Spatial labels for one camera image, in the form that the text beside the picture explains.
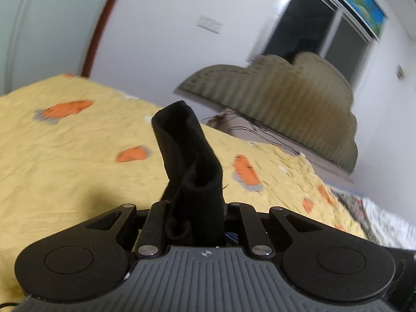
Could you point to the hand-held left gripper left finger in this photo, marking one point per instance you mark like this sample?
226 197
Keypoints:
156 224

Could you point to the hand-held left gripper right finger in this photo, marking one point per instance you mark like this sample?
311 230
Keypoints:
250 227

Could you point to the black pants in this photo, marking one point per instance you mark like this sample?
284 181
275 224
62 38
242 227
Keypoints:
195 185

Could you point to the black white striped cloth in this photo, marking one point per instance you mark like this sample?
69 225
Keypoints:
373 214

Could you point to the yellow printed blanket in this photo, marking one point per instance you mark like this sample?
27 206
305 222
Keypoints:
65 169

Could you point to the patterned pillow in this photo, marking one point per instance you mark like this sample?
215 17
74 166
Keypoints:
224 122

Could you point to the olive padded headboard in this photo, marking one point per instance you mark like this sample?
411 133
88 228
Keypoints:
276 104

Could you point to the window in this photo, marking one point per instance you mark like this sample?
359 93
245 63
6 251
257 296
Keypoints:
308 26

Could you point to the flowered wardrobe sliding door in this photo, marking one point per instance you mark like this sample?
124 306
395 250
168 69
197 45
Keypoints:
48 22

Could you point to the brown wooden wardrobe frame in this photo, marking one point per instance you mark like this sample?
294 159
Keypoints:
97 39

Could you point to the small wall hook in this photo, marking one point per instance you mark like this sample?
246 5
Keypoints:
400 71

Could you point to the white wall socket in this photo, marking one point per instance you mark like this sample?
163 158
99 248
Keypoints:
203 21
216 27

